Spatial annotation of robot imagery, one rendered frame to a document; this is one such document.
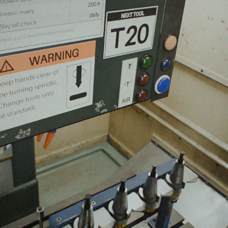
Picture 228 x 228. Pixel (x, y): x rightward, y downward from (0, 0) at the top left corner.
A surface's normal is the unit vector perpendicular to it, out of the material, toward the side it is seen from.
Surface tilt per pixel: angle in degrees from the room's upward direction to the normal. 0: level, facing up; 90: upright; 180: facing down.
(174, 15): 90
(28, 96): 90
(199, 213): 24
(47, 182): 0
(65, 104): 90
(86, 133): 90
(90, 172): 0
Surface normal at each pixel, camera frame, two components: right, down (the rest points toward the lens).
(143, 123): -0.80, 0.26
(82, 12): 0.60, 0.46
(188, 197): -0.25, -0.67
